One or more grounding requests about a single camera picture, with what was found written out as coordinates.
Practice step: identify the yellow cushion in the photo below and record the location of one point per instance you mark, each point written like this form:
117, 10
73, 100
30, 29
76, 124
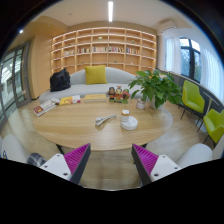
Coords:
95, 74

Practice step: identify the black backpack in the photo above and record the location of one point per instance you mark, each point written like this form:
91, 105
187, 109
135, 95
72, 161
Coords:
60, 81

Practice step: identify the lime green chair near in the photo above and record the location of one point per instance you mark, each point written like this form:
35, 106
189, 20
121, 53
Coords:
214, 123

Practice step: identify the white chair left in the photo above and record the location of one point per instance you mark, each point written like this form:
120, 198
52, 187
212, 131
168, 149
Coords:
12, 149

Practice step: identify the green potted plant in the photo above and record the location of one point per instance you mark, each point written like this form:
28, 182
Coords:
156, 86

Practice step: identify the white sheer curtain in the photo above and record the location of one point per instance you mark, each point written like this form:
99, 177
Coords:
173, 55

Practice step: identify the wooden wall bookshelf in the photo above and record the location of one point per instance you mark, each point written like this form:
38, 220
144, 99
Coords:
122, 48

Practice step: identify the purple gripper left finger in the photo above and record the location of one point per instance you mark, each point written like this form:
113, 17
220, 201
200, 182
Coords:
69, 166

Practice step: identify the white chair right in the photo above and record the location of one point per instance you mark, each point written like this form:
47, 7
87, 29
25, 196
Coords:
198, 153

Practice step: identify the lime green chair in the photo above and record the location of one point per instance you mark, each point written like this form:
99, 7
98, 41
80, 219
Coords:
192, 99
214, 123

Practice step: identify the oval wooden table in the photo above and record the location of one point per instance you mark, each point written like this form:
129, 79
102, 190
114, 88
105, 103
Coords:
98, 123

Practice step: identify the white ceiling light strip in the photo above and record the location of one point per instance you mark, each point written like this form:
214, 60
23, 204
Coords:
110, 11

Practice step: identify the yellow red booklet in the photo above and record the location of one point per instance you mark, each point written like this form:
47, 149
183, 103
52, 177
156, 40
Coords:
70, 100

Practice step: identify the colourful figurine toys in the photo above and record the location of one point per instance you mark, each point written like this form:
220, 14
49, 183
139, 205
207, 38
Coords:
118, 95

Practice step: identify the grey curved sofa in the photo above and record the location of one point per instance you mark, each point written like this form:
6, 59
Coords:
115, 77

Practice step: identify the lime green chair far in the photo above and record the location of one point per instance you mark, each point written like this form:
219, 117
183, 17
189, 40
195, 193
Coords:
192, 99

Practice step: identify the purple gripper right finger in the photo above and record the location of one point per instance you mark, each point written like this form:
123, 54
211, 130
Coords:
152, 167

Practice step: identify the dark framed window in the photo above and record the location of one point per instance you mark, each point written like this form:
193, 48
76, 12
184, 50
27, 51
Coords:
190, 59

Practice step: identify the white chair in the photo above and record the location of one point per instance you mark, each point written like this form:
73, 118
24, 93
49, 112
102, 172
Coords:
12, 149
198, 153

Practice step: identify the yellow book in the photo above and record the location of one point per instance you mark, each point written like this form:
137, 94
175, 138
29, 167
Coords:
95, 97

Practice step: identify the white red book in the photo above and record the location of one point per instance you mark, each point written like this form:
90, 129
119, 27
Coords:
44, 107

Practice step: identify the small white cup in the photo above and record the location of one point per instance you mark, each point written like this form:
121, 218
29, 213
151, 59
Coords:
140, 103

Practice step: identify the white air conditioner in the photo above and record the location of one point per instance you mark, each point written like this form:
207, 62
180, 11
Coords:
167, 26

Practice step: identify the glass door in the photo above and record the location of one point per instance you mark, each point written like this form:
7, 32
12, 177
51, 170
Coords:
14, 86

